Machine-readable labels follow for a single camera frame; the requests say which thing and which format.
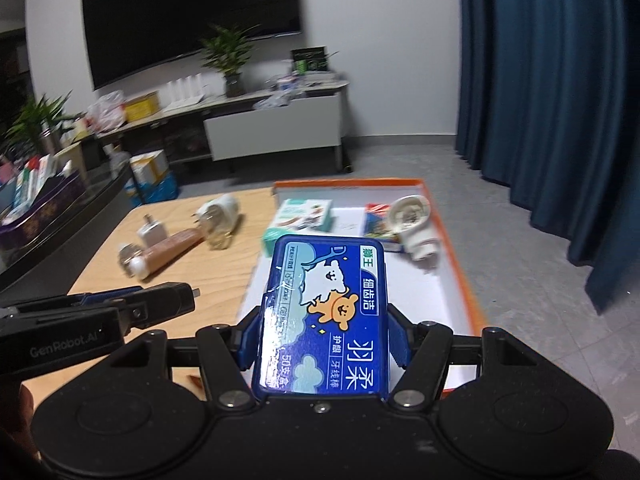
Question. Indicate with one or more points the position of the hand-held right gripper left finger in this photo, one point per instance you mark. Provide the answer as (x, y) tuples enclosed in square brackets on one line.
[(246, 345)]

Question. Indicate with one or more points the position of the white charger plug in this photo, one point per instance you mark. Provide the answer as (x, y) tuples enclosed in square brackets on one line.
[(152, 232)]

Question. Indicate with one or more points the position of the purple box of toiletries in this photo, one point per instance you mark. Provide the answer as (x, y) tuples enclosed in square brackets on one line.
[(40, 210)]

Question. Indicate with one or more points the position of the yellow box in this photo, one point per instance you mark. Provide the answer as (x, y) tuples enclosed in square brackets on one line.
[(142, 106)]

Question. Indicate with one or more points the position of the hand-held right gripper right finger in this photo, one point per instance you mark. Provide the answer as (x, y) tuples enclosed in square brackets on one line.
[(400, 340)]

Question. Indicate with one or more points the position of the white router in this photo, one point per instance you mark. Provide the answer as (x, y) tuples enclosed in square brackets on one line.
[(186, 91)]

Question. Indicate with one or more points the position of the blue plastic bag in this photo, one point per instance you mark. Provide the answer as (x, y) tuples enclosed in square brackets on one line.
[(155, 191)]

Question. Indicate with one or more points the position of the dark green box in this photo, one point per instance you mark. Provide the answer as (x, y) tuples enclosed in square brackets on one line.
[(311, 61)]

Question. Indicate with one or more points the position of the green and white box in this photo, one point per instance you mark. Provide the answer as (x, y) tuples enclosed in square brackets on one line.
[(300, 220)]

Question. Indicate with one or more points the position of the brown tube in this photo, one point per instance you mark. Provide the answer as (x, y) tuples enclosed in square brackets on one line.
[(170, 252)]

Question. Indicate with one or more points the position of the orange box lid white inside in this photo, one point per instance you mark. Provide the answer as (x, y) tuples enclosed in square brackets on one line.
[(435, 305)]

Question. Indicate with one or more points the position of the potted plant in metal pot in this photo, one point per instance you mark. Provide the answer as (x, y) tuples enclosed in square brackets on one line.
[(37, 122)]

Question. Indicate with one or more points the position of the red printed box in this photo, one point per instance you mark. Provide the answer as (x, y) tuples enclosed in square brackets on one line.
[(377, 225)]

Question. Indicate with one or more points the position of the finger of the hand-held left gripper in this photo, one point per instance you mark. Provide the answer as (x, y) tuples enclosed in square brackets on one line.
[(160, 302), (75, 302)]

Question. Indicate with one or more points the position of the black wall television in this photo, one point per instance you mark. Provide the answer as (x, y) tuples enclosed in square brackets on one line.
[(185, 20)]

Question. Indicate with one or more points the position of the white and yellow carton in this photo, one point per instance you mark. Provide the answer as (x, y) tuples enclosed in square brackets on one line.
[(149, 167)]

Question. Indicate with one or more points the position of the white and red plastic bag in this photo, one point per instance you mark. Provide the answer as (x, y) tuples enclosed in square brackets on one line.
[(106, 112)]

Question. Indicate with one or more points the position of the grey television cabinet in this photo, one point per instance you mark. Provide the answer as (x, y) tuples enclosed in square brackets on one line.
[(275, 127)]

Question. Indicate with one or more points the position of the blue curtain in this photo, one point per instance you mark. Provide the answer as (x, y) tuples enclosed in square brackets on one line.
[(550, 110)]

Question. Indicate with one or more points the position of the pile of clear packets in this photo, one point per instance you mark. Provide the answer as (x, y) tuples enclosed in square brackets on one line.
[(290, 91)]

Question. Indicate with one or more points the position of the black glass table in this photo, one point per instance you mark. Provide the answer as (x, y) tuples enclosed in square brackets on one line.
[(85, 230)]

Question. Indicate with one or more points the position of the potted plant in glass vase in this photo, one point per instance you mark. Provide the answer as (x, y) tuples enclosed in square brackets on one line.
[(230, 57)]

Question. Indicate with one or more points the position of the blue tin box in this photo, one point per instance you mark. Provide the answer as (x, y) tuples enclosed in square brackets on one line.
[(325, 310)]

